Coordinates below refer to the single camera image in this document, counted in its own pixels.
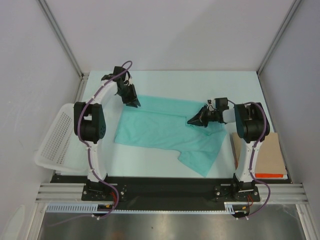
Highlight folded beige t shirt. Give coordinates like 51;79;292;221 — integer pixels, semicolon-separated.
231;132;284;177

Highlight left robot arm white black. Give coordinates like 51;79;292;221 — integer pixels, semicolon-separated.
73;65;141;201

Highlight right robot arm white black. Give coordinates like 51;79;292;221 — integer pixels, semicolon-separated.
187;97;270;202

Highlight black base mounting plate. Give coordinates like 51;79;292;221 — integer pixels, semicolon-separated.
50;174;291;215

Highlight left aluminium corner post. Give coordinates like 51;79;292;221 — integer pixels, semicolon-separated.
36;0;88;102

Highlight aluminium corner post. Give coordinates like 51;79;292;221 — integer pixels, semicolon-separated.
256;0;304;77
36;0;88;102

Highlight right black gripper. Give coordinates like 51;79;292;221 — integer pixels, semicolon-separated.
187;105;219;128

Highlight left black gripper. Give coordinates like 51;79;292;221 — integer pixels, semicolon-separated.
116;83;141;108

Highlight right aluminium corner post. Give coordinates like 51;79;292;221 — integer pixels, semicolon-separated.
256;0;304;77

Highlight white plastic laundry basket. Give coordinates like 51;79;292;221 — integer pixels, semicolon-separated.
34;103;89;173

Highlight teal green t shirt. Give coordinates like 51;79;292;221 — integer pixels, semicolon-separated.
114;95;227;177

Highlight white slotted cable duct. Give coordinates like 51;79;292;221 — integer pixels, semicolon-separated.
46;203;249;215

